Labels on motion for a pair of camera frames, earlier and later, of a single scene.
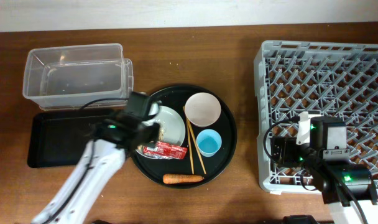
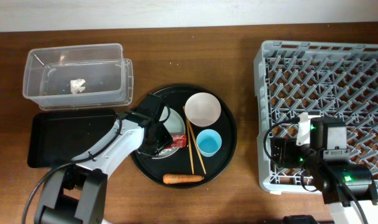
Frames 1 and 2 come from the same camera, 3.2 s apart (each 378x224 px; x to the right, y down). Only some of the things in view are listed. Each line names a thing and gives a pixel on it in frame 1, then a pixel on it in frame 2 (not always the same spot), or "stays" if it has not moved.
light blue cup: [208, 142] stays
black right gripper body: [293, 154] stays
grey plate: [171, 127] to [166, 152]
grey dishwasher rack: [348, 80] stays
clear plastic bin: [78, 76] stays
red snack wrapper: [165, 150] to [178, 141]
